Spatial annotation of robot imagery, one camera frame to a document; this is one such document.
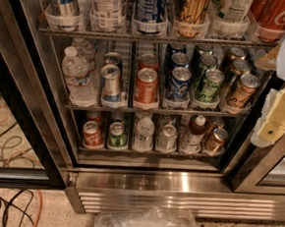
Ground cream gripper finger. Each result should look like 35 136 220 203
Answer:
250 87 285 147
255 44 281 71

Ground red coke can front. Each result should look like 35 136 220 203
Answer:
82 121 103 147

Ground gold soda can front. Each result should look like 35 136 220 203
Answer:
225 74 260 108

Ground right glass fridge door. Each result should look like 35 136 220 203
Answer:
224 74 285 195

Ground glass fridge door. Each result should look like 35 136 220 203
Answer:
224 74 285 195
0 0 71 190

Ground green soda can front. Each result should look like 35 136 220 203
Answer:
195 69 224 103

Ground green soda can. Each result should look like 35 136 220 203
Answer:
195 69 224 103
107 122 127 148

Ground gold tall can top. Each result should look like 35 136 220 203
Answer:
173 0 210 37

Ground blue soda can front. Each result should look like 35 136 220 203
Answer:
165 67 192 102

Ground brown tea bottle bottom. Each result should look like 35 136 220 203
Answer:
179 115 206 154

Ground silver soda can bottom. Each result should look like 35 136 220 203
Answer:
157 125 178 153

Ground orange soda can behind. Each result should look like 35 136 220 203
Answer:
139 53 159 72

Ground orange soda can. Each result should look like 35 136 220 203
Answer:
139 53 159 72
134 68 159 104

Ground orange soda can front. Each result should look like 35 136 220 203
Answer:
134 68 159 104

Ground blue white can top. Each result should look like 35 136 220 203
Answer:
135 0 167 34

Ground clear water bottle bottom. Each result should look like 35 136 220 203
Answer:
134 117 154 152

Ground green soda can bottom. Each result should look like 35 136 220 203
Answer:
107 122 127 148

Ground steel fridge base grille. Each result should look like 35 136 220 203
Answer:
65 168 285 221

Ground left glass fridge door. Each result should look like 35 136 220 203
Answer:
0 0 71 190

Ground red coca-cola bottle top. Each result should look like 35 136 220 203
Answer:
248 0 285 43

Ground clear plastic bag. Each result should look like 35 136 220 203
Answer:
93 206 197 227

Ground large water bottle middle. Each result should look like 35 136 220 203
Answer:
61 46 96 107

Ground orange floor cable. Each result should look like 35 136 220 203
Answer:
30 189 45 227

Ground black floor cables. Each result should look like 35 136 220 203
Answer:
0 187 37 227

